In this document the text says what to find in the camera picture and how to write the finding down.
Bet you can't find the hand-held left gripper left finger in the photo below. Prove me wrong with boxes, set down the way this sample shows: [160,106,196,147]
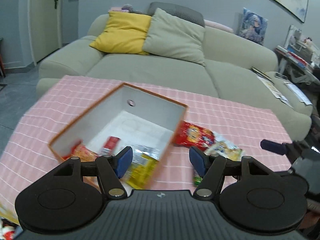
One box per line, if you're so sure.
[50,146,133,200]

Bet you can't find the standing white folder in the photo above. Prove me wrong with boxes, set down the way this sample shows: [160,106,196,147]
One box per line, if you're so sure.
[285,24,302,53]

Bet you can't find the white desk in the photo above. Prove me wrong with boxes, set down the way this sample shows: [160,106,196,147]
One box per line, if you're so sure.
[275,45,320,85]

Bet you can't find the yellow cushion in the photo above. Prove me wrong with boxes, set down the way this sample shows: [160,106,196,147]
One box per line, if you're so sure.
[89,11,153,55]

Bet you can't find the orange cardboard box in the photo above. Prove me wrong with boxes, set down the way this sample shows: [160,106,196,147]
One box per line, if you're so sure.
[48,82,188,190]

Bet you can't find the large red snack bag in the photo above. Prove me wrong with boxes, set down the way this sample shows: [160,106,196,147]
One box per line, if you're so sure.
[174,121,215,147]

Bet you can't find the pink checked tablecloth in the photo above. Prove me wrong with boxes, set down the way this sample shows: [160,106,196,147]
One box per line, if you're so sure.
[0,75,294,215]

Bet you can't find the red chocolate bar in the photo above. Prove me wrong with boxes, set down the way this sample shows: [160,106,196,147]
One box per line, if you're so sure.
[100,136,121,156]

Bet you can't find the beige cushion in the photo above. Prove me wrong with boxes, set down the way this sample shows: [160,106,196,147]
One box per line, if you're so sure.
[142,7,207,67]

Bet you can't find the grey plush toy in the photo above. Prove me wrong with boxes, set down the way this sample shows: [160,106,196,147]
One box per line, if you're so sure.
[122,4,145,15]

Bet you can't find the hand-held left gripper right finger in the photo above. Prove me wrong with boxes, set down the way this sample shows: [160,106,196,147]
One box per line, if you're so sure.
[189,146,275,200]

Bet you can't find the white papers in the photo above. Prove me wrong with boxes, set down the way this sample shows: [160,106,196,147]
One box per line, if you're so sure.
[284,81,313,105]

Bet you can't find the pink blanket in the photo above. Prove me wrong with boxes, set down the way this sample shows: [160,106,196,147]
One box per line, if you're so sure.
[204,19,234,34]

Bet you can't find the orange stick snack packet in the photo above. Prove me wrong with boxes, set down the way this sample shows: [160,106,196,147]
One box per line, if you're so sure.
[62,142,99,163]

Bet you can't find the beige sofa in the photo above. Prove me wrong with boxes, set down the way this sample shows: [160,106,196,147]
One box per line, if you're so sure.
[36,14,313,140]

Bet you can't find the white door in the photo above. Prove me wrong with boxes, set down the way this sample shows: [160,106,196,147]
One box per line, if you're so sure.
[28,0,63,63]

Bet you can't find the dark book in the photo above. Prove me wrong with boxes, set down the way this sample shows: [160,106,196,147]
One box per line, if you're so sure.
[251,67,273,80]

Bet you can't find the open magazine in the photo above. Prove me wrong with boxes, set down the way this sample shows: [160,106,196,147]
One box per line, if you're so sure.
[256,76,294,108]

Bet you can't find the green label nut packet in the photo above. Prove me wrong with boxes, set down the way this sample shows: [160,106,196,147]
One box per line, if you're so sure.
[192,167,205,187]

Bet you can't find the yellow snack packet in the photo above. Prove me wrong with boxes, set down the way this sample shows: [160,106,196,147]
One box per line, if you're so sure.
[126,154,159,189]

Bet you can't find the stack of books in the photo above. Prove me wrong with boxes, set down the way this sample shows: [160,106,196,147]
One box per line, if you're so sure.
[276,45,309,67]

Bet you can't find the pale yellow bread packet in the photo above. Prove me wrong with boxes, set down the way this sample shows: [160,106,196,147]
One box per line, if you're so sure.
[204,140,244,162]

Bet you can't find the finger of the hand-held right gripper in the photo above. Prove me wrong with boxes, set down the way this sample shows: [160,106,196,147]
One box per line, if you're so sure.
[260,139,293,155]

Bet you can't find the grey checked cushion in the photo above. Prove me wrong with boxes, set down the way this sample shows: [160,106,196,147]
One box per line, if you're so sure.
[147,2,205,27]

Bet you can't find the clear snack packet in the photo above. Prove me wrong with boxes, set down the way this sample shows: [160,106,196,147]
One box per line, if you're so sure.
[132,145,160,160]

